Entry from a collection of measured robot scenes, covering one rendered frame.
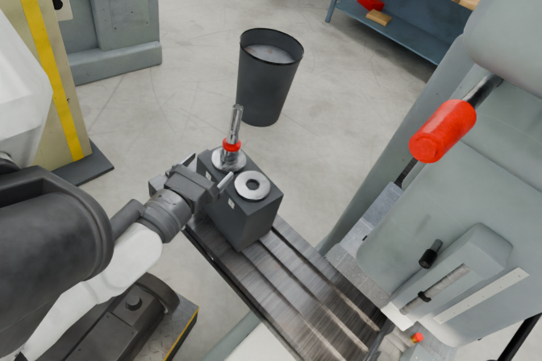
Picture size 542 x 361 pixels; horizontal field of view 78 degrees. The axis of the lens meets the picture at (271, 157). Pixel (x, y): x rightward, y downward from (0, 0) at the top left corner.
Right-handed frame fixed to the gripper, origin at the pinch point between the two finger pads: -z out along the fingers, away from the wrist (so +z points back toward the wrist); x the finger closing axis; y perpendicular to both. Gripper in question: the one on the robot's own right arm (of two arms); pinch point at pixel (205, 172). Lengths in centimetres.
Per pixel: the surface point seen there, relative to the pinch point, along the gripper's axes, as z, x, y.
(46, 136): -33, 122, 90
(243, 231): 0.9, -13.0, 12.8
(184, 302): 3, 2, 81
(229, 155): -8.3, -1.4, 0.6
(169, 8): -257, 218, 120
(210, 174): -4.7, 1.4, 6.4
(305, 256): -8.6, -29.6, 24.2
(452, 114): 24, -30, -50
